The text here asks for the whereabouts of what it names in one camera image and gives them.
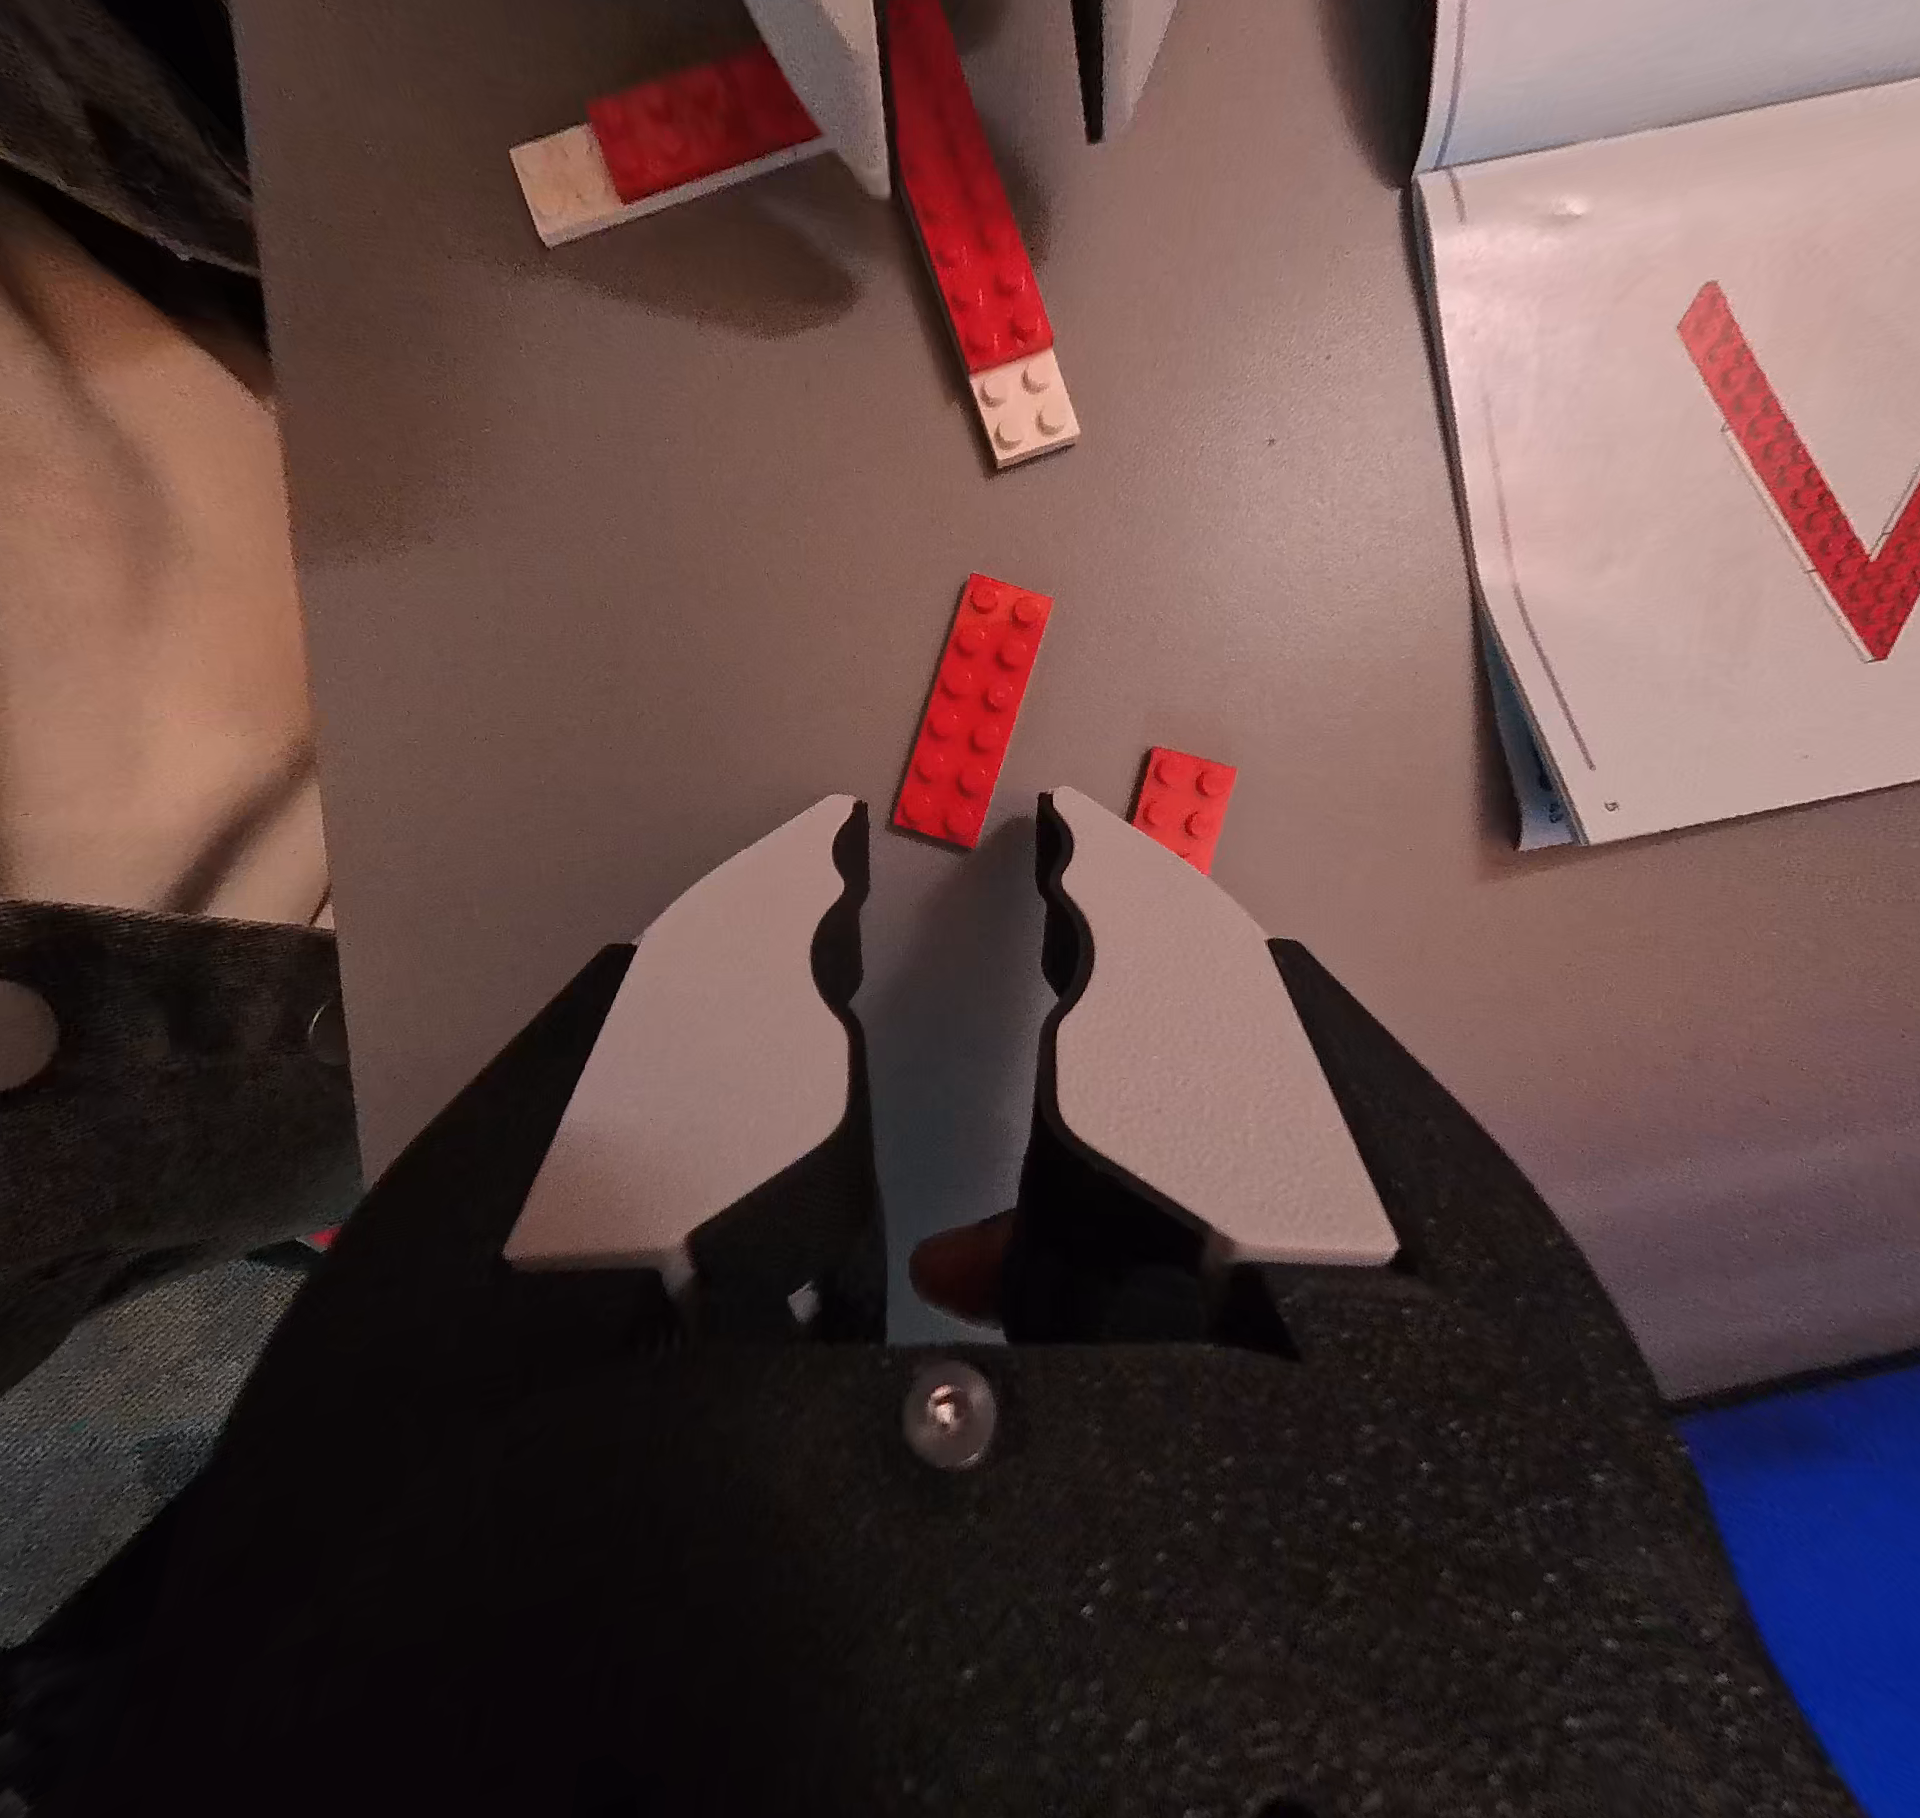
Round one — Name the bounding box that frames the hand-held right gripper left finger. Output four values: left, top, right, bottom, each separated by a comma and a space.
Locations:
505, 796, 874, 1271

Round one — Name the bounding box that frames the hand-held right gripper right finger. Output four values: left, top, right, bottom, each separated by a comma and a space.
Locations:
1031, 785, 1401, 1271

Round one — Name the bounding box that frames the long red lego plate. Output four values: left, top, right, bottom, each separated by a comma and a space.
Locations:
884, 0, 1058, 381

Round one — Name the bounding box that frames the lego instruction booklet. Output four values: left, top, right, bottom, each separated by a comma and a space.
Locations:
1411, 0, 1920, 849

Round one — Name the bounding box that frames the blue divided plastic bin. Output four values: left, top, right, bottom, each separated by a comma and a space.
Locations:
1671, 1361, 1920, 1818

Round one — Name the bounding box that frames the small square red lego plate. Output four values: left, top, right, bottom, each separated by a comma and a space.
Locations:
1128, 748, 1246, 881

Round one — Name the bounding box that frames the person's dark jacket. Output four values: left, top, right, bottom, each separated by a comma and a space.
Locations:
0, 0, 366, 1644

